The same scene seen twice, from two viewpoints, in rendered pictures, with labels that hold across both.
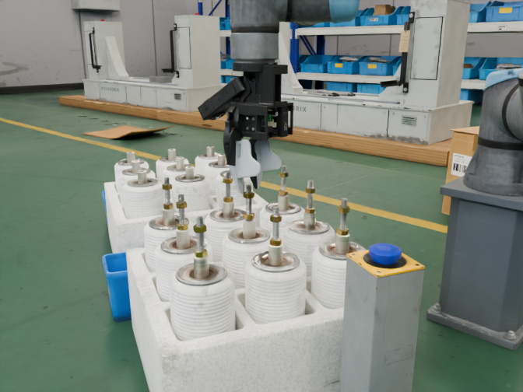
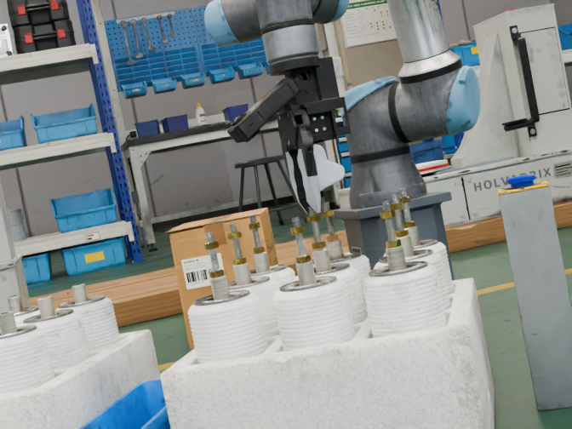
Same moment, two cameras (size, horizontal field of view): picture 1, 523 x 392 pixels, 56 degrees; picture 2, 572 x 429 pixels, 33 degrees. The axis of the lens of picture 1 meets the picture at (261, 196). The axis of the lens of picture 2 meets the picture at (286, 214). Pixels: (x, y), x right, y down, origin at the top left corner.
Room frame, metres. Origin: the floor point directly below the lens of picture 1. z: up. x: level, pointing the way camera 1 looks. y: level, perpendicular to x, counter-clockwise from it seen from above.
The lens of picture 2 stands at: (0.08, 1.16, 0.41)
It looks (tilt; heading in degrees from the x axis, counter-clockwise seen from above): 3 degrees down; 304
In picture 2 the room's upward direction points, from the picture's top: 11 degrees counter-clockwise
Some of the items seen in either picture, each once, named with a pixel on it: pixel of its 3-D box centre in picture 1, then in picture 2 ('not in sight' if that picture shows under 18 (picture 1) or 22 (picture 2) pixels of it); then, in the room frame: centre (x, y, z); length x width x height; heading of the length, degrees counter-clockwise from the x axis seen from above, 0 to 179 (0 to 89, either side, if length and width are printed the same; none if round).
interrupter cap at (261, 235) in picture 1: (249, 236); (323, 271); (0.82, 0.02, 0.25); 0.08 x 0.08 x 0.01
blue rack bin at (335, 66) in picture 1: (349, 64); not in sight; (6.25, -1.08, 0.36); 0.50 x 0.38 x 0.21; 137
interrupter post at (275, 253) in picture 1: (275, 253); (404, 248); (0.71, -0.02, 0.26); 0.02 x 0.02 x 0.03
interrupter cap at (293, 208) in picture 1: (282, 208); (263, 271); (0.97, -0.04, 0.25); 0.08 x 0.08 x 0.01
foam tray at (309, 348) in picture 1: (250, 316); (345, 381); (0.81, 0.02, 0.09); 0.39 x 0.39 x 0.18; 22
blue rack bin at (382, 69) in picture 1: (382, 65); not in sight; (5.97, -1.42, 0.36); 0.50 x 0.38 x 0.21; 138
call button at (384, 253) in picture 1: (384, 255); (522, 182); (0.57, -0.16, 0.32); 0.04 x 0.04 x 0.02
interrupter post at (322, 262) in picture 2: (249, 229); (322, 261); (0.82, 0.02, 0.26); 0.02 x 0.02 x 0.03
